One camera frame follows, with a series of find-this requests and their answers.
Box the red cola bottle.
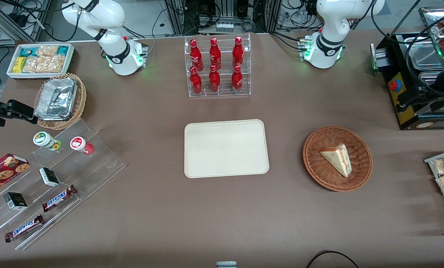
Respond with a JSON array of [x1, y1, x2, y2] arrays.
[[209, 65, 221, 93], [190, 39, 204, 71], [231, 65, 244, 93], [232, 36, 244, 68], [209, 37, 222, 70], [190, 66, 203, 95]]

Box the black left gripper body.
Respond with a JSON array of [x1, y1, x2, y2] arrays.
[[398, 83, 444, 112]]

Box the clear rice cracker bag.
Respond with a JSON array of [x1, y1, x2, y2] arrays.
[[44, 55, 65, 73], [22, 57, 46, 73], [36, 45, 59, 57]]

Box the clear acrylic bottle rack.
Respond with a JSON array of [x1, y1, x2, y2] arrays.
[[184, 33, 251, 98]]

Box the small black white box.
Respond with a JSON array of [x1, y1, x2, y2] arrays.
[[39, 167, 60, 187], [3, 192, 28, 211]]

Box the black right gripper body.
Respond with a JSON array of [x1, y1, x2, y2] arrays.
[[0, 99, 39, 127]]

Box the black floor cable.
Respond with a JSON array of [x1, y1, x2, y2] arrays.
[[306, 250, 360, 268]]

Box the Snickers chocolate bar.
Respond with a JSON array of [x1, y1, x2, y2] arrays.
[[4, 214, 45, 243], [42, 185, 77, 213]]

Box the triangular sandwich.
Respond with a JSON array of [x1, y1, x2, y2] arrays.
[[320, 144, 353, 178]]

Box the clear acrylic stepped shelf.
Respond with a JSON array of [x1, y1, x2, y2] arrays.
[[0, 118, 126, 251]]

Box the green lid snack cup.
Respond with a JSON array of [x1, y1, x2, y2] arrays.
[[33, 131, 62, 151]]

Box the stacked aluminium foil trays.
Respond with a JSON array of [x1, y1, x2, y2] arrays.
[[35, 77, 78, 121]]

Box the yellow snack packet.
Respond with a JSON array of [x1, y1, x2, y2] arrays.
[[13, 57, 27, 74]]

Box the red lid snack cup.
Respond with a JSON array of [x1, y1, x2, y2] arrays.
[[70, 137, 94, 155]]

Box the brown round wicker basket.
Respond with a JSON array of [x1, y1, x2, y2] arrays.
[[303, 126, 373, 192]]

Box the red plaid cookie box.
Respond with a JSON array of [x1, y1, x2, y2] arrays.
[[0, 153, 31, 198]]

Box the beige plastic tray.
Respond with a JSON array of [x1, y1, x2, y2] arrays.
[[184, 119, 270, 179]]

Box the black food warmer machine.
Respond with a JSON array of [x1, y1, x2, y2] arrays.
[[370, 0, 444, 131]]

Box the steel food pan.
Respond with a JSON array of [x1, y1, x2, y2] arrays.
[[404, 36, 444, 71], [418, 71, 442, 90]]

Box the light tan wicker basket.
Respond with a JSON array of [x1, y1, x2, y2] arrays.
[[34, 73, 87, 130]]

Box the white rectangular snack bin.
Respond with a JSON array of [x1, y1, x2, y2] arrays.
[[6, 43, 75, 80]]

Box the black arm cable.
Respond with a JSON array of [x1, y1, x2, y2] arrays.
[[371, 0, 444, 92]]

